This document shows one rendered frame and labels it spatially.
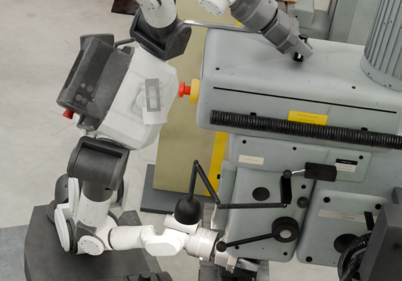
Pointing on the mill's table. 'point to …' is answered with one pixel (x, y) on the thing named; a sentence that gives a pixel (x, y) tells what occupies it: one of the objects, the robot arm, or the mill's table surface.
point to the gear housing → (296, 156)
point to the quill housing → (264, 214)
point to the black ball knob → (302, 202)
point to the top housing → (293, 87)
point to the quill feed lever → (288, 224)
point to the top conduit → (306, 130)
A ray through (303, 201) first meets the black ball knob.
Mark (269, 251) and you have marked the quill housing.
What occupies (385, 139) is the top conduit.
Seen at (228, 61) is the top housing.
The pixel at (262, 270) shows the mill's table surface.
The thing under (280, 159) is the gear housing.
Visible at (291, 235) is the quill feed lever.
